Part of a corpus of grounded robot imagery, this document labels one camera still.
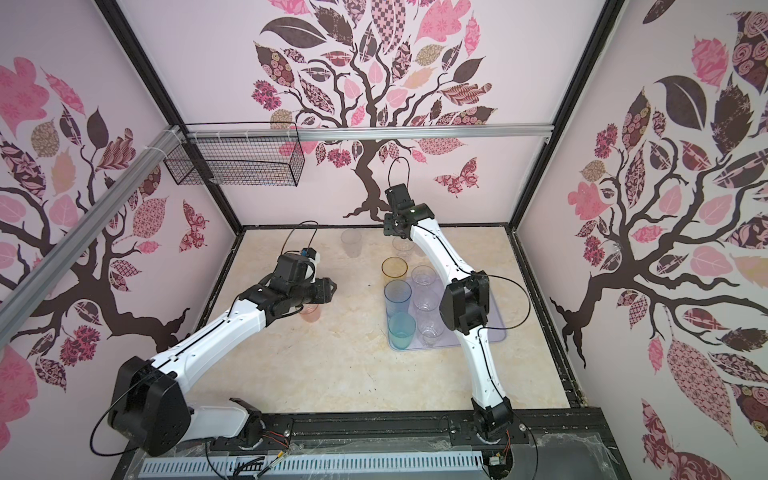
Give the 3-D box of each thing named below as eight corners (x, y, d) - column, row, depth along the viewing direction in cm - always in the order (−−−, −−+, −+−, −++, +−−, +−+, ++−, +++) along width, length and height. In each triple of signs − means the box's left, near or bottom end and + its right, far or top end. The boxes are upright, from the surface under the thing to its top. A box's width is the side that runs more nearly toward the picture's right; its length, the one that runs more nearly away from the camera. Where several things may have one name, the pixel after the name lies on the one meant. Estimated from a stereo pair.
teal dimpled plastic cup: (394, 352, 89) (394, 343, 84) (386, 323, 95) (386, 313, 90) (418, 346, 91) (419, 337, 85) (409, 318, 97) (410, 308, 91)
